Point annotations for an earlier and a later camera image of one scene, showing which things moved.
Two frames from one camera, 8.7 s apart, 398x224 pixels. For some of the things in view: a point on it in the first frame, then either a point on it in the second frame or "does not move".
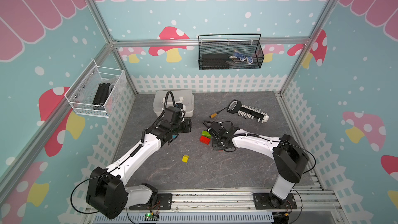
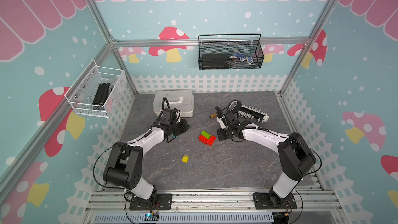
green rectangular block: x=206 y=134 does not move
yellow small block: x=185 y=158 does not move
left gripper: x=187 y=124 does not move
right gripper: x=214 y=147 → x=219 y=133
